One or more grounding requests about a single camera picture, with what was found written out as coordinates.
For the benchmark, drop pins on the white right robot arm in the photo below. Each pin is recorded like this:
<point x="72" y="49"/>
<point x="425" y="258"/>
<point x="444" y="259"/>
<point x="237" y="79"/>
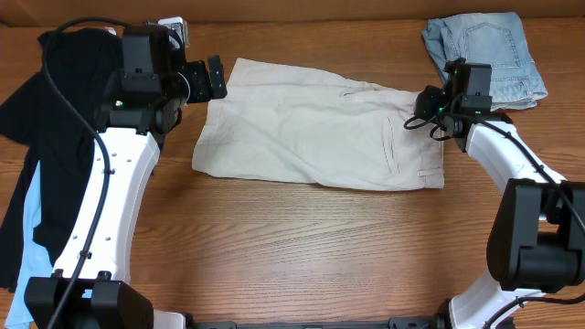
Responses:
<point x="536" y="245"/>

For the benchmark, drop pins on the beige khaki shorts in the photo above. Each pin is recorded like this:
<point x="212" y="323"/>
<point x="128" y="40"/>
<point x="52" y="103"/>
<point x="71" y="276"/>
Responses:
<point x="299" y="125"/>

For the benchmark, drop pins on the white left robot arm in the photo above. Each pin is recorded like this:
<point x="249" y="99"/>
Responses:
<point x="89" y="286"/>

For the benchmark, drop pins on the folded light blue jeans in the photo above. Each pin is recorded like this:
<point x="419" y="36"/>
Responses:
<point x="496" y="39"/>

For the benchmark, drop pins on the light blue t-shirt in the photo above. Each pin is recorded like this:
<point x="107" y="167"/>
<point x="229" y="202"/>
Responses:
<point x="35" y="259"/>

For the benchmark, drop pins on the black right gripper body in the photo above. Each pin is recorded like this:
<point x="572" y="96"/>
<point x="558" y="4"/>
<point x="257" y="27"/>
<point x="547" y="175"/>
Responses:
<point x="427" y="103"/>

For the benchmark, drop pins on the black t-shirt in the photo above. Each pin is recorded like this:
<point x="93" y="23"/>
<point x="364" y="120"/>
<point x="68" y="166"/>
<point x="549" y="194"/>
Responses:
<point x="59" y="147"/>

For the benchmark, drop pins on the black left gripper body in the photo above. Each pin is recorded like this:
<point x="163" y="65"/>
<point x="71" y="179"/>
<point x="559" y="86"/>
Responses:
<point x="216" y="77"/>

